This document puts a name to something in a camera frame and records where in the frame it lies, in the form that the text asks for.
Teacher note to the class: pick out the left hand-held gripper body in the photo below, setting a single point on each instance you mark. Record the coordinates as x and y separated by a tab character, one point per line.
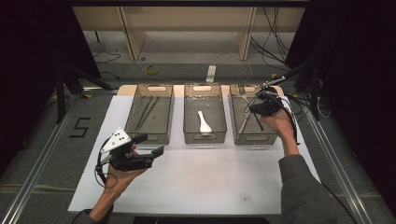
130	162

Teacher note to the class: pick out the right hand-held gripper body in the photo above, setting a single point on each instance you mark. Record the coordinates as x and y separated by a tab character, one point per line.
269	105

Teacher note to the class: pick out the clear brown plastic basket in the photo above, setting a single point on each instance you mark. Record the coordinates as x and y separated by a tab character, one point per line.
252	138
158	121
218	115

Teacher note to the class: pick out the metal chopstick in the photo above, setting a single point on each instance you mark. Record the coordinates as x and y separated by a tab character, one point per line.
148	113
144	113

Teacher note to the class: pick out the white spoon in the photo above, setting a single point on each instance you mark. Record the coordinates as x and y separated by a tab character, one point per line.
204	126

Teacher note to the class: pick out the person's left hand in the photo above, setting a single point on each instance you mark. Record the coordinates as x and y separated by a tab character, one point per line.
120	179

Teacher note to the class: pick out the person's right hand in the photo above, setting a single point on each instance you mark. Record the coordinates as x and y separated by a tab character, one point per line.
280	124

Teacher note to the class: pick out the white table mat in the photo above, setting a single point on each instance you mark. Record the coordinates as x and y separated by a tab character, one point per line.
186	186

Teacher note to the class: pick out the black metal stand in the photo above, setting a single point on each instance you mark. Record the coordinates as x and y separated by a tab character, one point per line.
315	99
59	99

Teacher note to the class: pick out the white power strip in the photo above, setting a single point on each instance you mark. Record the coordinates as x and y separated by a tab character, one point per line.
211	74

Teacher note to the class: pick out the black curtain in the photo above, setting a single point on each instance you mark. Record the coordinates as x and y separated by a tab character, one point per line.
358	77
31	62

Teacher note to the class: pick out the light wooden shelf unit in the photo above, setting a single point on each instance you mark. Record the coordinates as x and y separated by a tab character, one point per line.
186	21

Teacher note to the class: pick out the short aluminium floor rail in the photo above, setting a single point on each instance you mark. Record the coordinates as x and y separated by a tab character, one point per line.
99	90

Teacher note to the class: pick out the long aluminium floor rail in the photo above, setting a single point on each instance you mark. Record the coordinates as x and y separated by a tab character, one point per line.
40	158
342	183

